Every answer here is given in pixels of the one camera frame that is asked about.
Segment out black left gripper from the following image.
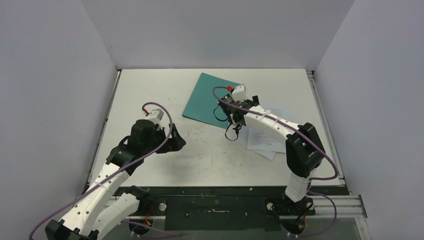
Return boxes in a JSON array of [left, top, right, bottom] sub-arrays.
[[142, 123, 186, 156]]

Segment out white paper sheet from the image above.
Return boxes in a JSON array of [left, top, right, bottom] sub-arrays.
[[247, 99, 298, 154], [253, 150, 277, 161]]

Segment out teal plastic folder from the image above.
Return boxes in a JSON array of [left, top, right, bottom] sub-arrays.
[[182, 73, 240, 129]]

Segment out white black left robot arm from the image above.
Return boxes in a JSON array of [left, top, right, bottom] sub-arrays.
[[44, 116, 186, 240]]

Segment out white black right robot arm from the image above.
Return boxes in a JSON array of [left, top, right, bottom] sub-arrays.
[[218, 94, 327, 215]]

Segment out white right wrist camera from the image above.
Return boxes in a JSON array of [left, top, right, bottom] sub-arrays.
[[231, 84, 249, 102]]

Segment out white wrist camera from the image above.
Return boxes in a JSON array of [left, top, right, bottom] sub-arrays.
[[231, 84, 249, 102], [145, 108, 164, 130]]

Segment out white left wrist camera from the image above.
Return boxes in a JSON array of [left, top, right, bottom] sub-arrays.
[[145, 108, 164, 130]]

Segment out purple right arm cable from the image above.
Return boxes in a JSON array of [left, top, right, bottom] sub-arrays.
[[212, 86, 339, 238]]

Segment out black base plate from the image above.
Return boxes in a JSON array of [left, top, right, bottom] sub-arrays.
[[130, 186, 351, 235]]

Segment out aluminium frame rail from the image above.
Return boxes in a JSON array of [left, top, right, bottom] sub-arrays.
[[306, 70, 367, 219]]

